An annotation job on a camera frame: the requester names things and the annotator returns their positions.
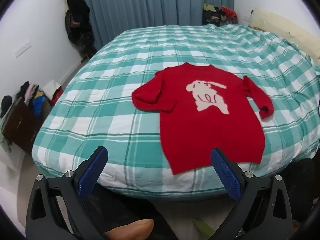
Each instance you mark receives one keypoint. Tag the green object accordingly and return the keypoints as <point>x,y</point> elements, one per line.
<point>201,230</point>

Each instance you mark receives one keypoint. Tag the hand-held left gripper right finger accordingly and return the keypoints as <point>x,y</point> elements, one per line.
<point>225,172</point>

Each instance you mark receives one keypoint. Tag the brown box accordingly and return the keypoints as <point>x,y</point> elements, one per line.
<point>20,125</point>

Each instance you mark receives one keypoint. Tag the clothes heap in box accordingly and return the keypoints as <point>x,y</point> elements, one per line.
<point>32,95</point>

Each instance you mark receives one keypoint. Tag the white wall plate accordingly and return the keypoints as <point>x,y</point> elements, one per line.
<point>23,50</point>

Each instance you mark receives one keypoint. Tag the blue-grey curtain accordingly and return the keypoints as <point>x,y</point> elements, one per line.
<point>150,5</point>

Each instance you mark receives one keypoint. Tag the red sweater with rabbit print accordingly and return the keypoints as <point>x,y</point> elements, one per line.
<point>200,135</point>

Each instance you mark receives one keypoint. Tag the pile of colourful clothes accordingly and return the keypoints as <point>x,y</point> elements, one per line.
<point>220,15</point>

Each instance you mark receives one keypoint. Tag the dark hanging clothes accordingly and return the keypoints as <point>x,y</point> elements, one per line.
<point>78,25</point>

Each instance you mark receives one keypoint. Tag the white cardboard box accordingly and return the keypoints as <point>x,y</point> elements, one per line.
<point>52,88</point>

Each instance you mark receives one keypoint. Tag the bed with teal plaid sheet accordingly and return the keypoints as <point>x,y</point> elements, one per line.
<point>100,92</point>

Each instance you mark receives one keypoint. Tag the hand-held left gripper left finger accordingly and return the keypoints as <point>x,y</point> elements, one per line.
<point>92,172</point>

